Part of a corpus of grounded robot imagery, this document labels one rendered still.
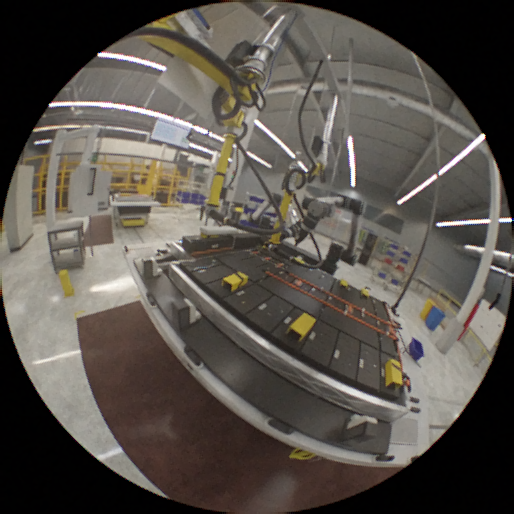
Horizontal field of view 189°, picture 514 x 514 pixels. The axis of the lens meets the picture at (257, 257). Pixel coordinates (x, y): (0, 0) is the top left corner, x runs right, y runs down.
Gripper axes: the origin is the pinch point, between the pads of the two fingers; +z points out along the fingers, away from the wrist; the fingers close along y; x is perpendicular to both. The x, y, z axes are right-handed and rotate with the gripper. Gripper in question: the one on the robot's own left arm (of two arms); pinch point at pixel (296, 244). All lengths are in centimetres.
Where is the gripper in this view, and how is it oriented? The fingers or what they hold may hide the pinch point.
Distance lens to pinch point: 124.7
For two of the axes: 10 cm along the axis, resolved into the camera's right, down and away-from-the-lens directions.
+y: 7.9, -1.9, 5.9
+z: -3.2, 6.9, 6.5
